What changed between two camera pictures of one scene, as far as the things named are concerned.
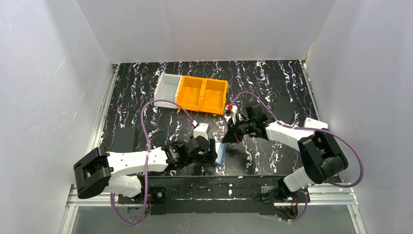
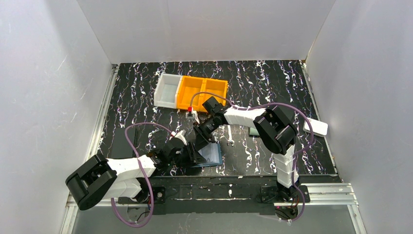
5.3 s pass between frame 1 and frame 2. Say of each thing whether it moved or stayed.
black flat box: stayed
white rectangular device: stayed
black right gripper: moved
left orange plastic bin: stayed
